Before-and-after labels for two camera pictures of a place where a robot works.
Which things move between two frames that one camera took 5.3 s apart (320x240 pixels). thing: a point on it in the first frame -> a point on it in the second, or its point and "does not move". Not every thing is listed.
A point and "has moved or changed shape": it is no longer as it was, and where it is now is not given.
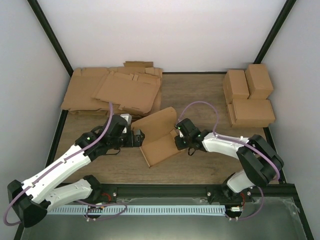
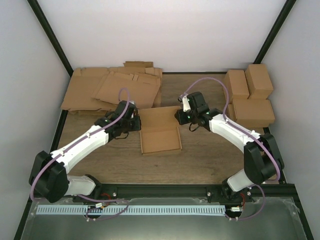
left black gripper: x=139 y=141 -> x=137 y=125
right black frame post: x=272 y=37 does not move
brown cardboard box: x=158 y=128 has moved or changed shape
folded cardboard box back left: x=235 y=85 does not move
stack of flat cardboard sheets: x=134 y=89 does not move
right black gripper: x=179 y=146 -> x=181 y=120
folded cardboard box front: x=250 y=113 does not move
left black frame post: x=38 y=10 does not move
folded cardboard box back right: x=259 y=85 does not move
